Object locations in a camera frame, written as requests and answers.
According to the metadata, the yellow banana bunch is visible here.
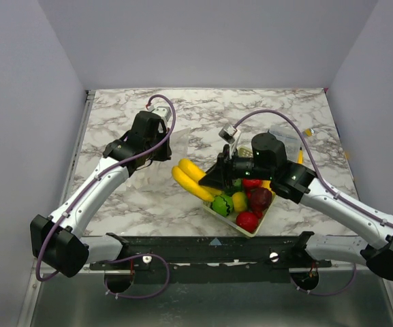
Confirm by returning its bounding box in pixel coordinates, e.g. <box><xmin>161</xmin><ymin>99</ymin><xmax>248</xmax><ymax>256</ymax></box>
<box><xmin>172</xmin><ymin>158</ymin><xmax>223</xmax><ymax>202</ymax></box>

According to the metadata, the clear zip top bag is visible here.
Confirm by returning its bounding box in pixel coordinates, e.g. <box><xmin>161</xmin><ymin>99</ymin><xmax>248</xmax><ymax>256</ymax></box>
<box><xmin>125</xmin><ymin>128</ymin><xmax>190</xmax><ymax>191</ymax></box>

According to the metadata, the green bell pepper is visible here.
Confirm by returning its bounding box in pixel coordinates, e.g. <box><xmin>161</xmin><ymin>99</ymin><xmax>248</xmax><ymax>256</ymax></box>
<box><xmin>232</xmin><ymin>178</ymin><xmax>243</xmax><ymax>193</ymax></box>

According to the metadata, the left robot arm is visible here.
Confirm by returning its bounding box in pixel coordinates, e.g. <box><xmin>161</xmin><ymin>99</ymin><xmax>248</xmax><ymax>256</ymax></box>
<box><xmin>30</xmin><ymin>106</ymin><xmax>176</xmax><ymax>277</ymax></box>

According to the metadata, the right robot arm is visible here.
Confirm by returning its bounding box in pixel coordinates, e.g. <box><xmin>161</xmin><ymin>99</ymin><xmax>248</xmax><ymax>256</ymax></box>
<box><xmin>199</xmin><ymin>132</ymin><xmax>393</xmax><ymax>281</ymax></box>

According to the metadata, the yellow green mango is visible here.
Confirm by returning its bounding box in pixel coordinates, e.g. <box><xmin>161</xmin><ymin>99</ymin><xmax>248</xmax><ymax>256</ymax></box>
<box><xmin>232</xmin><ymin>191</ymin><xmax>248</xmax><ymax>213</ymax></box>

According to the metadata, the green watermelon toy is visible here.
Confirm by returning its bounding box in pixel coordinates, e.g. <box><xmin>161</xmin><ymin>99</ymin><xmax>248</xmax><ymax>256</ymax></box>
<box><xmin>211</xmin><ymin>194</ymin><xmax>234</xmax><ymax>217</ymax></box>

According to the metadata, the red bell pepper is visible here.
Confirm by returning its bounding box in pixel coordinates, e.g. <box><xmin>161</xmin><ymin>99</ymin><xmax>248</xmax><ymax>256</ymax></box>
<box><xmin>242</xmin><ymin>178</ymin><xmax>262</xmax><ymax>190</ymax></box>

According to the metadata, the pale green plastic basket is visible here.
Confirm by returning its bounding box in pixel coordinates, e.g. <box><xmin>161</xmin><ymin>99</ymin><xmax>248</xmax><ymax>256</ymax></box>
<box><xmin>201</xmin><ymin>146</ymin><xmax>279</xmax><ymax>238</ymax></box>

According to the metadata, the dark red mango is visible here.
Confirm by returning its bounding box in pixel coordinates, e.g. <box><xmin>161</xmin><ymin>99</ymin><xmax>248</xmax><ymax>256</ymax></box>
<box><xmin>249</xmin><ymin>187</ymin><xmax>272</xmax><ymax>212</ymax></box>

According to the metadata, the yellow lemon toy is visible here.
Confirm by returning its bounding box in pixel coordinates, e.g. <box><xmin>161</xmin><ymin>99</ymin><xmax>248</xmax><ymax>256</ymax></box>
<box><xmin>261</xmin><ymin>181</ymin><xmax>272</xmax><ymax>191</ymax></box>

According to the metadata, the red apple toy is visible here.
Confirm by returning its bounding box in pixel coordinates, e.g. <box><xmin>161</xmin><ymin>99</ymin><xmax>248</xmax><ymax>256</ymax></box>
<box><xmin>236</xmin><ymin>211</ymin><xmax>259</xmax><ymax>233</ymax></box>

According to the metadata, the red chili pepper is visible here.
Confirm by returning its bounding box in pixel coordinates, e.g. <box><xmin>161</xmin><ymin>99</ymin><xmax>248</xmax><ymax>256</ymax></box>
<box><xmin>253</xmin><ymin>211</ymin><xmax>263</xmax><ymax>219</ymax></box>

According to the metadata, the small yellow silver clip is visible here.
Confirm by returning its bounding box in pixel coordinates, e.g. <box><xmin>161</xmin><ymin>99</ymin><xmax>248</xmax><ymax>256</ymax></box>
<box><xmin>303</xmin><ymin>128</ymin><xmax>315</xmax><ymax>137</ymax></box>

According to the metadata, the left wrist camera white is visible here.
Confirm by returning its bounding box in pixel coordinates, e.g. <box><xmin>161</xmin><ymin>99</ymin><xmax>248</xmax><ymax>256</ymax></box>
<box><xmin>147</xmin><ymin>106</ymin><xmax>172</xmax><ymax>125</ymax></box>

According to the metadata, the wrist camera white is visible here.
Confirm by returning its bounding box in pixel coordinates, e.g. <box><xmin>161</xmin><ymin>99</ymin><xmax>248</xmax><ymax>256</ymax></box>
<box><xmin>219</xmin><ymin>124</ymin><xmax>241</xmax><ymax>159</ymax></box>
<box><xmin>147</xmin><ymin>106</ymin><xmax>172</xmax><ymax>125</ymax></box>

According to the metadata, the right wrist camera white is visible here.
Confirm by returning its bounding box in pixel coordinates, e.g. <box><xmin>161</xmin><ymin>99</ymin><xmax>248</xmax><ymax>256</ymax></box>
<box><xmin>219</xmin><ymin>124</ymin><xmax>241</xmax><ymax>159</ymax></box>

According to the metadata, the yellow handled cutter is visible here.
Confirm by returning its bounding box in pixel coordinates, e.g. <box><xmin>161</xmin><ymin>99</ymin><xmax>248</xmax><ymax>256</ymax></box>
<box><xmin>297</xmin><ymin>147</ymin><xmax>304</xmax><ymax>164</ymax></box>

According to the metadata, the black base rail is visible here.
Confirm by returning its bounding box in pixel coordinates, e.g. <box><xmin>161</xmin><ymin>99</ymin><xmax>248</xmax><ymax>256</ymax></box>
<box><xmin>89</xmin><ymin>232</ymin><xmax>331</xmax><ymax>284</ymax></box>

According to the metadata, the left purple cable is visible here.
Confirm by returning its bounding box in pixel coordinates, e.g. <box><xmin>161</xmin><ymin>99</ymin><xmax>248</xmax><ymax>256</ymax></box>
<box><xmin>35</xmin><ymin>95</ymin><xmax>176</xmax><ymax>300</ymax></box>

